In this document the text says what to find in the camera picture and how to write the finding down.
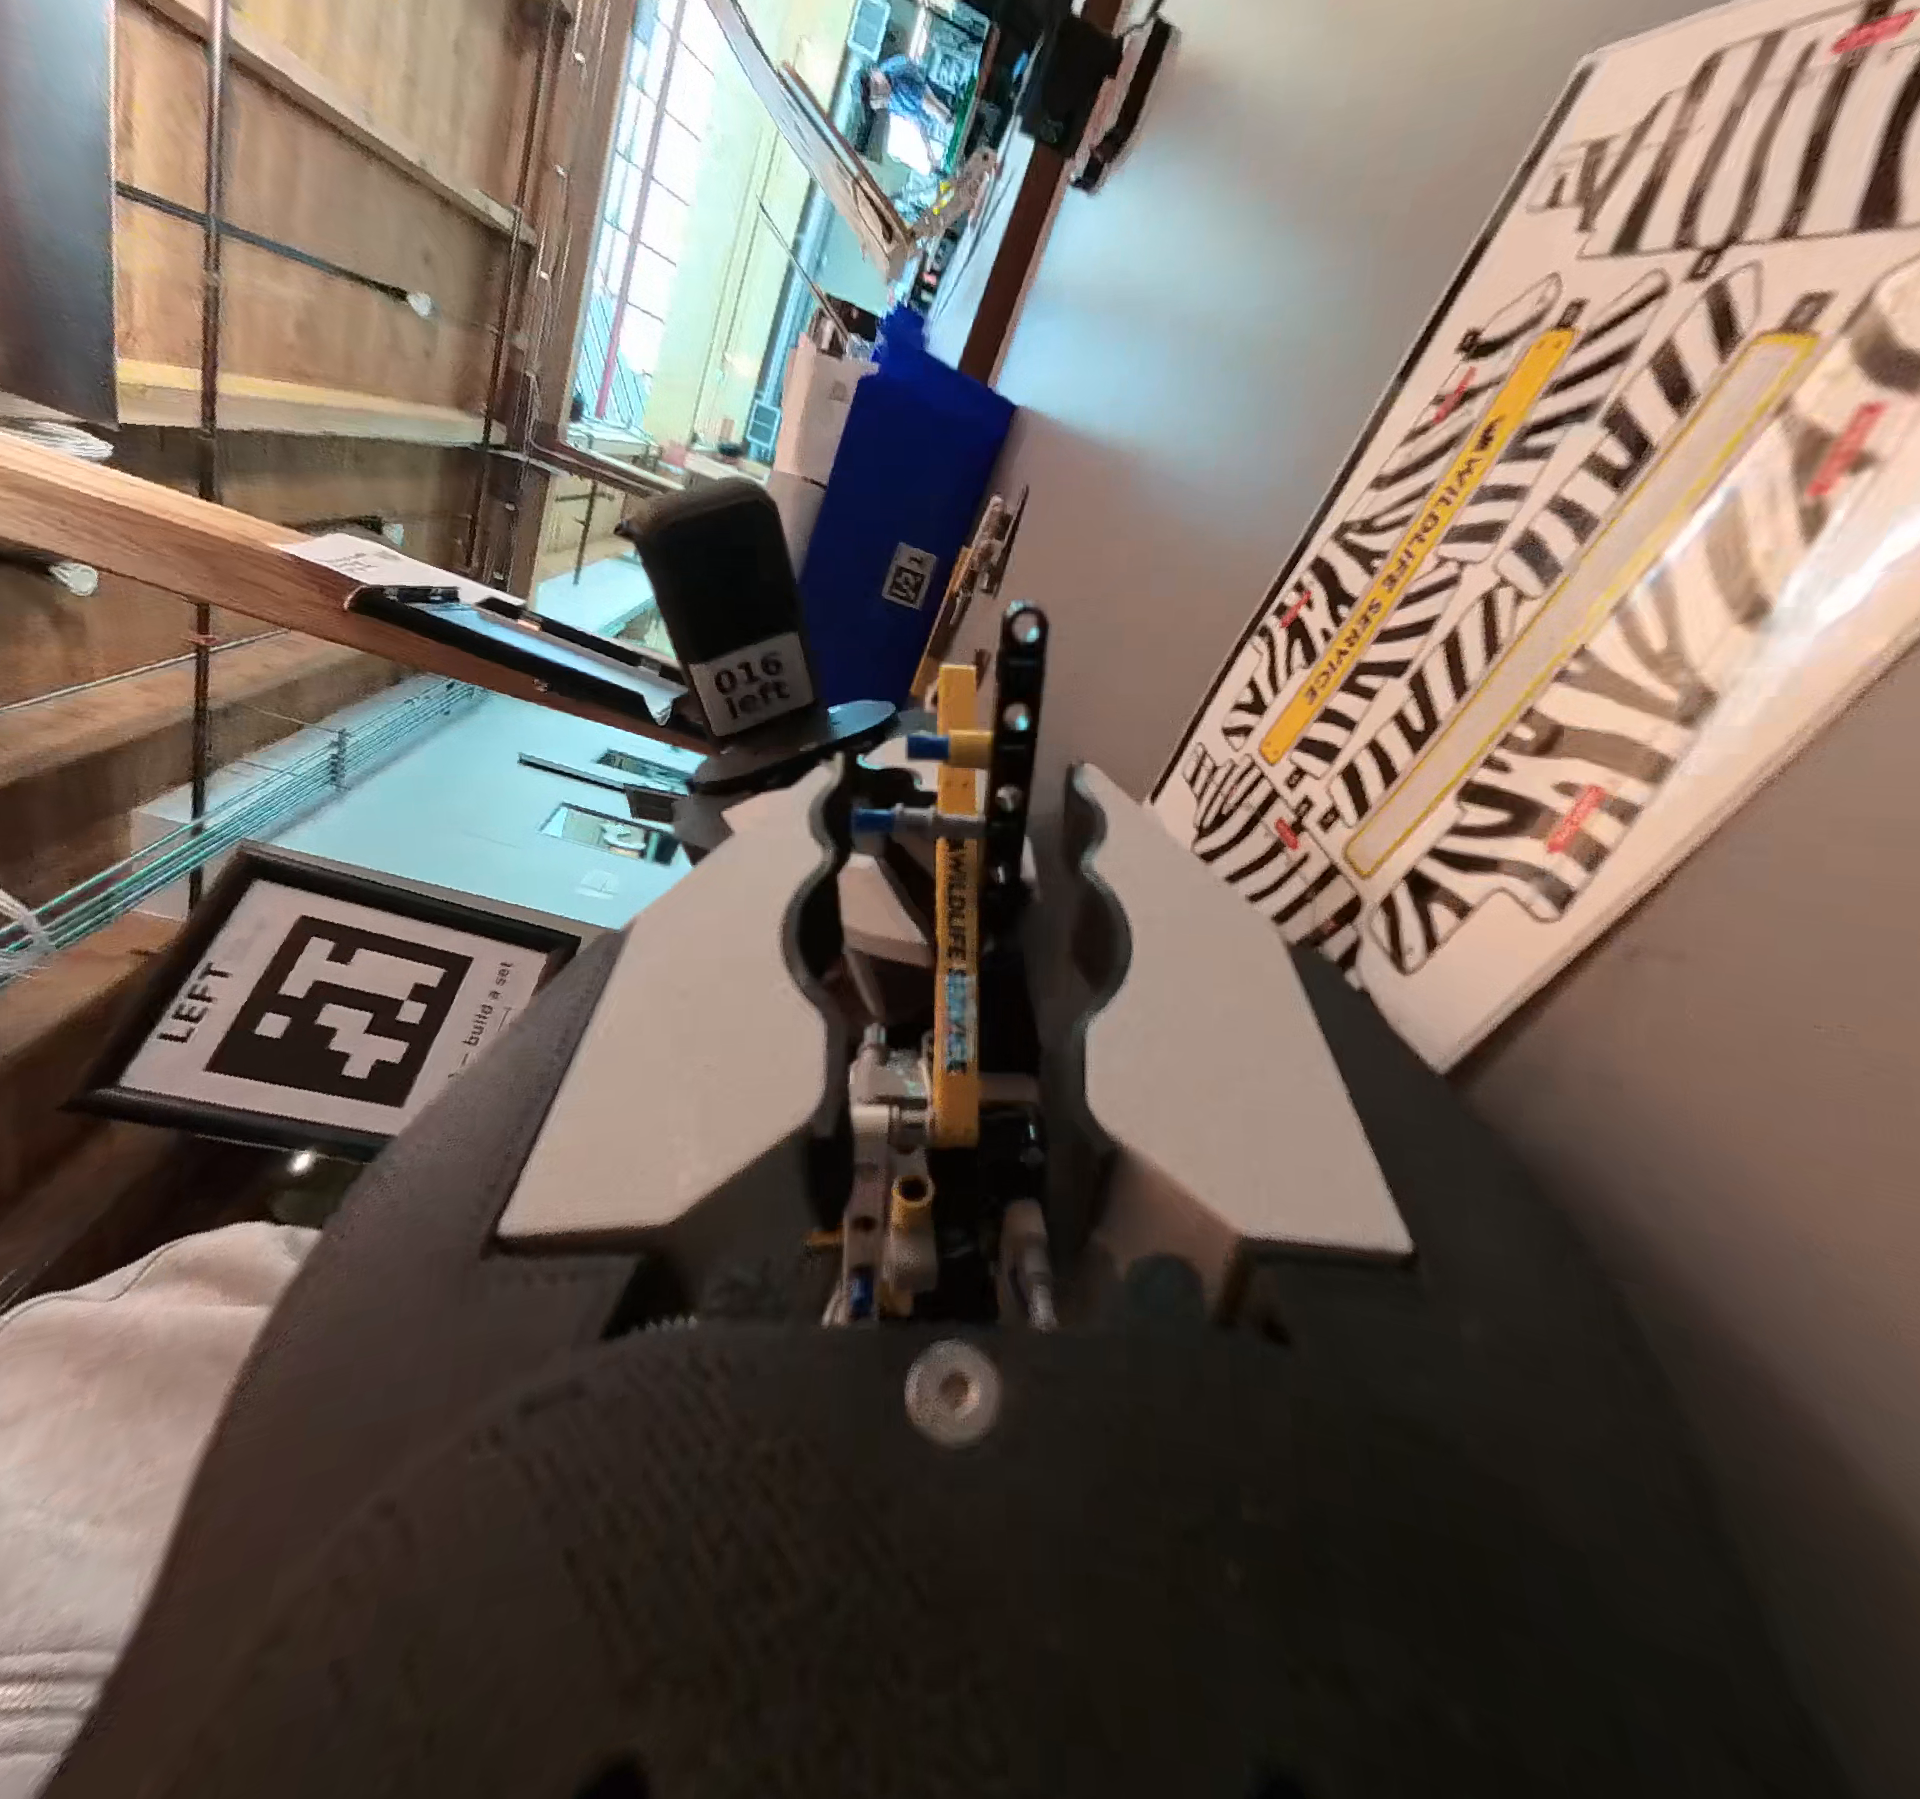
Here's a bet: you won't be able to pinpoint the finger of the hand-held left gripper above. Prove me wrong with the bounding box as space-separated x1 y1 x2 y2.
838 854 943 967

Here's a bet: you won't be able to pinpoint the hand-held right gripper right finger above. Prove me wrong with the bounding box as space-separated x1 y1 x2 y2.
1050 761 1416 1260

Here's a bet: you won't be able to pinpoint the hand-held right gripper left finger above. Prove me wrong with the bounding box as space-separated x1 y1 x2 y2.
494 761 857 1260

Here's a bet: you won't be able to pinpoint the yellow and black lego assembly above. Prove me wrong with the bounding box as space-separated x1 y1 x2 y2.
817 603 1060 1328

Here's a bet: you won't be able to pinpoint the person's left forearm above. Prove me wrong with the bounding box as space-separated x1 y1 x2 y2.
0 1218 327 1799

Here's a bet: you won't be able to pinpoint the small loose lego pieces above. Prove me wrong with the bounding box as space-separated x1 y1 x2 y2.
912 487 1038 720

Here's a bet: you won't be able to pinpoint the blue plastic bin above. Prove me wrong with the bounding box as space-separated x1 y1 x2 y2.
800 311 1023 708

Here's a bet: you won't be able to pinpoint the black framed marker sign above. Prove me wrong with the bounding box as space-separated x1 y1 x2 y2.
67 843 582 1159

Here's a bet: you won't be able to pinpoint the zebra striped sticker sheet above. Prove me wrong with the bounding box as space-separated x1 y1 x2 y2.
1147 0 1920 1074

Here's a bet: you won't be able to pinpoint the black box device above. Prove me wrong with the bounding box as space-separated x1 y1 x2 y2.
1032 11 1182 192

